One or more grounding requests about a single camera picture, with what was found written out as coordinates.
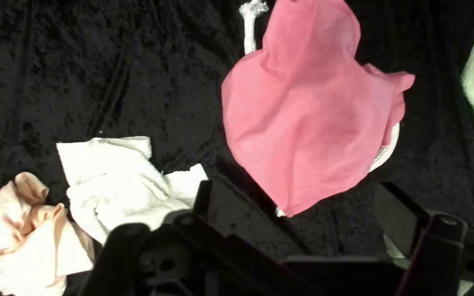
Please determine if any black velvet tablecloth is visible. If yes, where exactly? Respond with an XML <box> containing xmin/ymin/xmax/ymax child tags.
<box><xmin>0</xmin><ymin>0</ymin><xmax>474</xmax><ymax>296</ymax></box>

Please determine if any white crumpled towel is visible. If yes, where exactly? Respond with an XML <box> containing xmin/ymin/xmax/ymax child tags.
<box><xmin>55</xmin><ymin>134</ymin><xmax>211</xmax><ymax>246</ymax></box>

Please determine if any peach t-shirt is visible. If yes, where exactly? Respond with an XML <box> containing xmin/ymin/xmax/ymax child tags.
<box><xmin>0</xmin><ymin>169</ymin><xmax>98</xmax><ymax>296</ymax></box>

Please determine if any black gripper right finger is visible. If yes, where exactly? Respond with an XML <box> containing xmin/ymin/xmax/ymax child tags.
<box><xmin>373</xmin><ymin>180</ymin><xmax>432</xmax><ymax>263</ymax></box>

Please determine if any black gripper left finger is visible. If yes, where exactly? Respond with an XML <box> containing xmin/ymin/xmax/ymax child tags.
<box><xmin>162</xmin><ymin>179</ymin><xmax>226</xmax><ymax>243</ymax></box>

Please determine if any pink t-shirt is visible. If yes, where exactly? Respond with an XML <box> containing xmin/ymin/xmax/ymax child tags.
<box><xmin>220</xmin><ymin>0</ymin><xmax>419</xmax><ymax>218</ymax></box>

